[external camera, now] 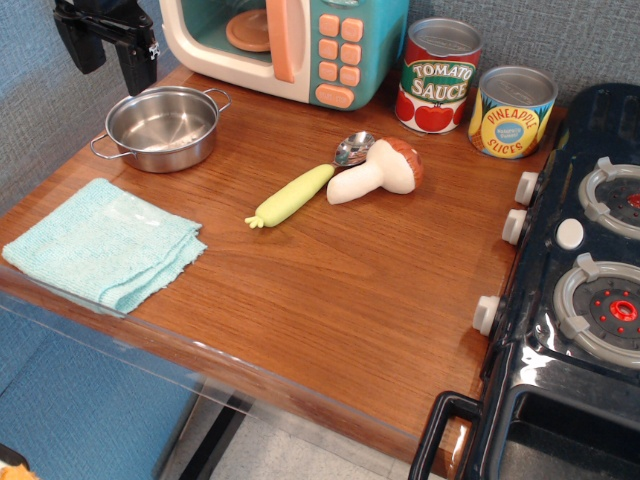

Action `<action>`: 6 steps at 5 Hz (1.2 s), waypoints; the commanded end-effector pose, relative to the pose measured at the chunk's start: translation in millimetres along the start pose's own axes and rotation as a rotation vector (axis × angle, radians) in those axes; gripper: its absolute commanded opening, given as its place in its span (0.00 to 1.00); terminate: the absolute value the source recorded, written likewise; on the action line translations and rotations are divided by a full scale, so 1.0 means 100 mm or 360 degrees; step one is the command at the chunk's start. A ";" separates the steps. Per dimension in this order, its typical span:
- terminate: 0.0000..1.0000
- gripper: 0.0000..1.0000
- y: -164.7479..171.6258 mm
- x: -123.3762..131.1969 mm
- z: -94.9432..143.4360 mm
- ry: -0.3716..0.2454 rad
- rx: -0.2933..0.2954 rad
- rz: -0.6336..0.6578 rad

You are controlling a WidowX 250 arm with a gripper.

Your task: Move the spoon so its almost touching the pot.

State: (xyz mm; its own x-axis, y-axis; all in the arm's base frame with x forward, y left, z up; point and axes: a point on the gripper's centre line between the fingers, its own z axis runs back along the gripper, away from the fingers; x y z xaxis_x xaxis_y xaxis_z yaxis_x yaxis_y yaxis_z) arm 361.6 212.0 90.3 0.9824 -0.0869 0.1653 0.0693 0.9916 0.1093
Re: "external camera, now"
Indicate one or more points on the toy mushroom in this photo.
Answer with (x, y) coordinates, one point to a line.
(391, 164)

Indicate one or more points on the spoon with green handle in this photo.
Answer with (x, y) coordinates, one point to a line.
(290, 198)

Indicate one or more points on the orange object at corner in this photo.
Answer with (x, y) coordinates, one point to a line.
(17, 472)

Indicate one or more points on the white stove knob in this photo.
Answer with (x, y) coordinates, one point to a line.
(513, 226)
(485, 314)
(526, 187)

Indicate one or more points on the tomato sauce can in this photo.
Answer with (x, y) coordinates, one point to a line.
(440, 63)

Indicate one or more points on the pineapple slices can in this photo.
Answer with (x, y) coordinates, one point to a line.
(512, 108)

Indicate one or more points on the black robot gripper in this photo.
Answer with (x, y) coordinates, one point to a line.
(83, 25)

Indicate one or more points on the white stove knob upper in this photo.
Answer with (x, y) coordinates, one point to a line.
(526, 187)

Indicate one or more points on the light blue folded cloth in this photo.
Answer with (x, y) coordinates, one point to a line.
(107, 247)

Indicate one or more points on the white stove knob middle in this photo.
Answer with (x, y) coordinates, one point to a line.
(513, 226)

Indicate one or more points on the white stove knob lower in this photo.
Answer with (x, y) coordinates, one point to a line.
(485, 314)

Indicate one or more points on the toy microwave teal and cream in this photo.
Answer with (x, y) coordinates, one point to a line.
(333, 54)

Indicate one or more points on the small steel pot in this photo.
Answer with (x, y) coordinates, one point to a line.
(163, 129)

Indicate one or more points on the black toy stove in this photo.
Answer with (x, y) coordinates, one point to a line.
(560, 397)

